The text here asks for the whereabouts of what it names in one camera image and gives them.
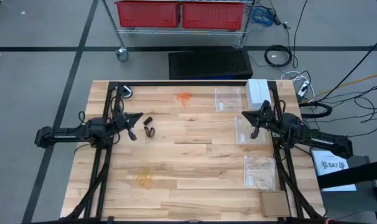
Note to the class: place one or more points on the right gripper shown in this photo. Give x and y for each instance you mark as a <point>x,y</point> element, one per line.
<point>266,118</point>

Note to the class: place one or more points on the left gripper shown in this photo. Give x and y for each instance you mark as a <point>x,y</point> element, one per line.
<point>121,122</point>

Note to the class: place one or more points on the clear plastic zip bag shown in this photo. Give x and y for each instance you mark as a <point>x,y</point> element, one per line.
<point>243,137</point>
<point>229,99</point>
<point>259,172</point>

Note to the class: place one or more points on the yellow rubber bands pile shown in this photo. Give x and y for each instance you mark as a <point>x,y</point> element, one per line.
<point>144,179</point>

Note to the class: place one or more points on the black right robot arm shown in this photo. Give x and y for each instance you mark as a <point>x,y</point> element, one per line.
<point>325,141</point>

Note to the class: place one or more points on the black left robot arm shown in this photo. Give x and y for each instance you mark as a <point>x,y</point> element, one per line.
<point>67,133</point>

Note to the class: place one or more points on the orange rubber bands pile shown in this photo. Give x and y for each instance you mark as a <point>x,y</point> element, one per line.
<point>184,97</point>

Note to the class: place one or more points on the white cardboard box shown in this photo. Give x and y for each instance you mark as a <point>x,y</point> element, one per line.
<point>257,91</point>

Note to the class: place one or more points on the white power strip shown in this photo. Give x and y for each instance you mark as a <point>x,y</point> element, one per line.
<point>303,88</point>

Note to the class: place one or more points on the grey cart caster wheel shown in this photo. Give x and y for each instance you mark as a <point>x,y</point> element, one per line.
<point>122,54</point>

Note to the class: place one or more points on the black floor mat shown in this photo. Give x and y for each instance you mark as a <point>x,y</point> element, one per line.
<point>210,63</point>

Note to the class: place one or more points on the small brown cardboard box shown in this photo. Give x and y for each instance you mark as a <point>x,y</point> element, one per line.
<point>274,203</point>

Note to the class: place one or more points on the white printed booklet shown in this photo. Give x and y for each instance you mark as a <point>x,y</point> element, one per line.
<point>331,165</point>

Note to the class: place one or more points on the black power adapter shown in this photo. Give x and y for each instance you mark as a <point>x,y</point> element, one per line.
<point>277,19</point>

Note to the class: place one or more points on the red plastic bin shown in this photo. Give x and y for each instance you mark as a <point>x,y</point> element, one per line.
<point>148,14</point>
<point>211,15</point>

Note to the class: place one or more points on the black beam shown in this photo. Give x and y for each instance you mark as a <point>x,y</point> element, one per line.
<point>353,174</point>

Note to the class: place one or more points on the grey side cart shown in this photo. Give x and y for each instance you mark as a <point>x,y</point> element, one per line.
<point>347,205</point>

